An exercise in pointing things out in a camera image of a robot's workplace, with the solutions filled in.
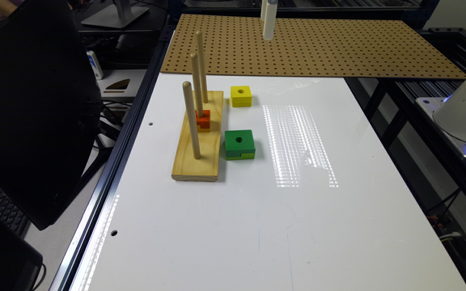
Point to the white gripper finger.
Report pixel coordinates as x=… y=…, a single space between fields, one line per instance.
x=270 y=19
x=263 y=9

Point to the yellow block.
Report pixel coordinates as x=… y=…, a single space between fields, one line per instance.
x=241 y=96

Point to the orange block on peg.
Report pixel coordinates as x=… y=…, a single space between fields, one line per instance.
x=203 y=122

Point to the green block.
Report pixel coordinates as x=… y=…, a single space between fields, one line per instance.
x=239 y=144

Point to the rear wooden peg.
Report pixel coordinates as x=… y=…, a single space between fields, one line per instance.
x=201 y=60

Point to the wooden peg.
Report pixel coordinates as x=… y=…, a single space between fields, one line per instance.
x=201 y=60
x=189 y=104
x=197 y=84

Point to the middle wooden peg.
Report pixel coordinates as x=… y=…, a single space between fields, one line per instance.
x=197 y=84

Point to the front wooden peg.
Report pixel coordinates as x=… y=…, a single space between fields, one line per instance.
x=189 y=104

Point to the brown pegboard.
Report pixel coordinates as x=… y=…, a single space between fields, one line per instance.
x=307 y=48

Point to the silver monitor stand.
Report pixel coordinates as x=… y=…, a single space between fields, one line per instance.
x=118 y=15

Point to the black monitor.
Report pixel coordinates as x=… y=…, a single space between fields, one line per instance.
x=50 y=108

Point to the black keyboard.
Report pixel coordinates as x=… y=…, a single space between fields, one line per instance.
x=12 y=216

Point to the black laptop corner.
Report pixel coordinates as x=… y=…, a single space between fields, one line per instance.
x=19 y=262

